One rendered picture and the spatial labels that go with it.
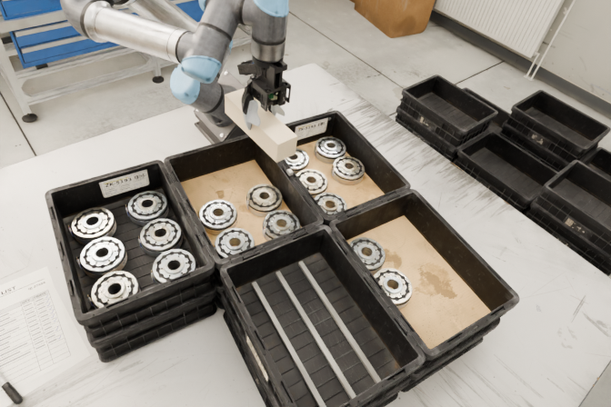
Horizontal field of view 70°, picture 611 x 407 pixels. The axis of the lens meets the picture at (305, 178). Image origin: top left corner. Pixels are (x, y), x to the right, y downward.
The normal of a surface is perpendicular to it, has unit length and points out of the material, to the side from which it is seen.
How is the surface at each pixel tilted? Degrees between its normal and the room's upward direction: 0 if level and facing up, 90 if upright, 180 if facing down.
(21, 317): 0
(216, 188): 0
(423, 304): 0
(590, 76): 90
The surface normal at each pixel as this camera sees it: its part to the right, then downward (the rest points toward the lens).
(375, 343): 0.11, -0.70
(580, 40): -0.77, 0.39
